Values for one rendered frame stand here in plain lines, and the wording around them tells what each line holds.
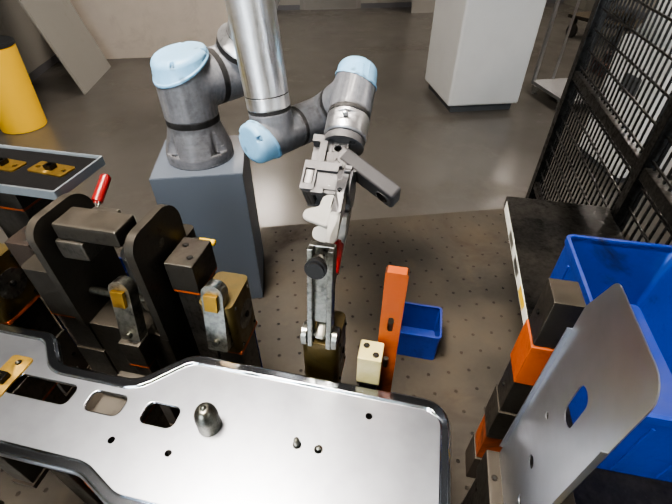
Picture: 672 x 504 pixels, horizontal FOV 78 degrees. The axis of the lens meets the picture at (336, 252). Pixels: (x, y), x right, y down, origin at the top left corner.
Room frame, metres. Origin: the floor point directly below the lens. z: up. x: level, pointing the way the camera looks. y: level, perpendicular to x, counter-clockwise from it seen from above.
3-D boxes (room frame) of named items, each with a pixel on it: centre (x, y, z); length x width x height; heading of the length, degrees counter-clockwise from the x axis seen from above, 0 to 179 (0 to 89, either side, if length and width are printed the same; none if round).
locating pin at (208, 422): (0.28, 0.18, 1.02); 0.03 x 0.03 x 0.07
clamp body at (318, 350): (0.43, 0.02, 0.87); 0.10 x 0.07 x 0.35; 168
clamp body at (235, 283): (0.49, 0.18, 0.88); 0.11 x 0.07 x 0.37; 168
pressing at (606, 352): (0.18, -0.20, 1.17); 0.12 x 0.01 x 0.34; 168
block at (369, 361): (0.36, -0.05, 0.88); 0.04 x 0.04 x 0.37; 78
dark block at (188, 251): (0.51, 0.24, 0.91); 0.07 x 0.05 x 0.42; 168
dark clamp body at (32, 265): (0.57, 0.50, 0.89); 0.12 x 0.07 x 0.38; 168
